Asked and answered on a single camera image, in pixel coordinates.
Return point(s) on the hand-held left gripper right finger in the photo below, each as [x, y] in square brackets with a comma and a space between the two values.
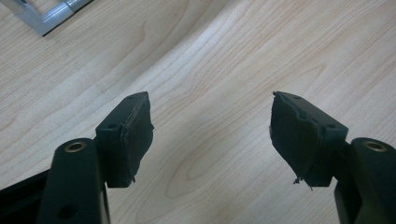
[302, 140]

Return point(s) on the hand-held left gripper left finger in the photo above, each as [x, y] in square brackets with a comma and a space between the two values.
[124, 143]

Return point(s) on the grey metal shoe rack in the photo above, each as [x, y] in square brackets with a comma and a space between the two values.
[46, 21]

